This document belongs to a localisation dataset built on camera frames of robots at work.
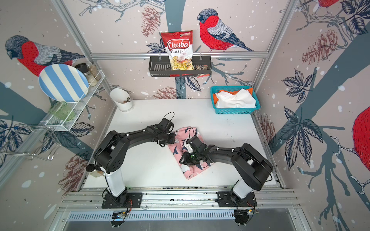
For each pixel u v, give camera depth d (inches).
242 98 44.0
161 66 37.4
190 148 32.2
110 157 19.3
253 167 17.8
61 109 27.5
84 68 31.3
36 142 23.2
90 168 29.6
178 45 31.4
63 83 28.5
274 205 28.7
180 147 36.3
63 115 25.6
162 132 29.0
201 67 35.6
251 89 44.9
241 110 42.0
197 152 27.5
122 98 43.7
